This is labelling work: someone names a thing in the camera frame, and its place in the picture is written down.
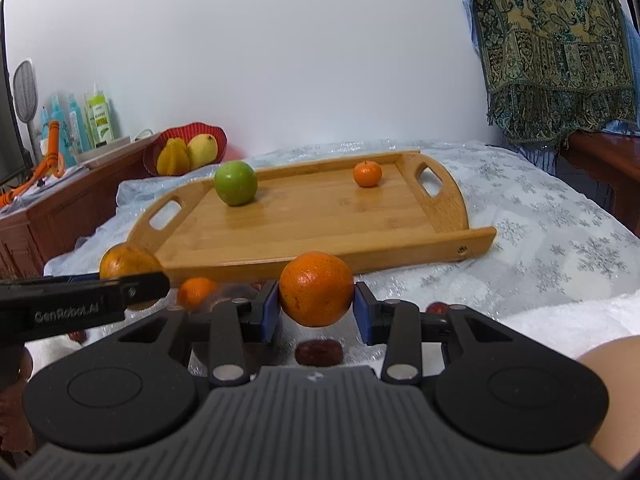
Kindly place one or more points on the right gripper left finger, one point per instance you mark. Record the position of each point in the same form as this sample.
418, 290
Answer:
175, 347

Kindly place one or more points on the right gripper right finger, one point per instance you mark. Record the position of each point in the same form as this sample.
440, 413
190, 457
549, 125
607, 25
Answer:
402, 327

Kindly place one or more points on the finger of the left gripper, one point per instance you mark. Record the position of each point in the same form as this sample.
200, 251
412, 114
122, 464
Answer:
45, 307

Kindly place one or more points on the red date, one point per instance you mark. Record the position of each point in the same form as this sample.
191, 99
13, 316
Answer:
437, 307
319, 353
238, 294

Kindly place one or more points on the medium orange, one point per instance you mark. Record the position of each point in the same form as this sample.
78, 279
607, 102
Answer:
316, 289

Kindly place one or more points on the large brownish orange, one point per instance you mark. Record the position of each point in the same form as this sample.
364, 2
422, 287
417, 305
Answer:
126, 259

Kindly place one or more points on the green apple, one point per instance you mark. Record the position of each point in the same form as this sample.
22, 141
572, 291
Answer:
235, 183

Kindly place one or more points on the small mandarin orange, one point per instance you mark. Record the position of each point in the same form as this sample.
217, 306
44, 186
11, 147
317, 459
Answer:
367, 174

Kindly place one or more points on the person's right hand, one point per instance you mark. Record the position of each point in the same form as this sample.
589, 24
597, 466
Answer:
617, 363

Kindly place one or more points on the wooden side cabinet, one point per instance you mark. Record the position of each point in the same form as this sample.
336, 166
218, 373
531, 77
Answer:
55, 221

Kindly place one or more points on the bamboo serving tray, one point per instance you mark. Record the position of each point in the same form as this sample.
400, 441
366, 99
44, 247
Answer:
416, 215

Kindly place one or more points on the blue spray bottle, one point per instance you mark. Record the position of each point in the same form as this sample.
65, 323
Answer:
77, 125

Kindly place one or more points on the snowflake white tablecloth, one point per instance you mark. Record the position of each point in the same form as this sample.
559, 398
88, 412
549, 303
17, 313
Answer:
553, 246

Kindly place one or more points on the yellow starfruit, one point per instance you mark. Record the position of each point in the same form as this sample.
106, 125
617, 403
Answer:
173, 160

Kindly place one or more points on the yellow mango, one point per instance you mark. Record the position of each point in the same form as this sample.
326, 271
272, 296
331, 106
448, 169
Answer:
202, 150

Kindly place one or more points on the green white bottle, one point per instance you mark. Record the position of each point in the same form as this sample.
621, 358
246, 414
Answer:
99, 116

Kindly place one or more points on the red fruit bowl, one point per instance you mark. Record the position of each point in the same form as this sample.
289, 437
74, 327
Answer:
186, 133

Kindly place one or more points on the electric fly swatter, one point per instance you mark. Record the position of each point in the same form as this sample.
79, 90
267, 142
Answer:
26, 102

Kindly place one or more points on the wooden chair right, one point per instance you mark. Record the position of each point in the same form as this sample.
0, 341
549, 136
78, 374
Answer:
612, 159

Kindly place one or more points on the green patterned shawl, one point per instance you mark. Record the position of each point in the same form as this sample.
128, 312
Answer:
554, 67

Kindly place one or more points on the orange handled tool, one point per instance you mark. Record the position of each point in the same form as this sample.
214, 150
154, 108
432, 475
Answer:
53, 163

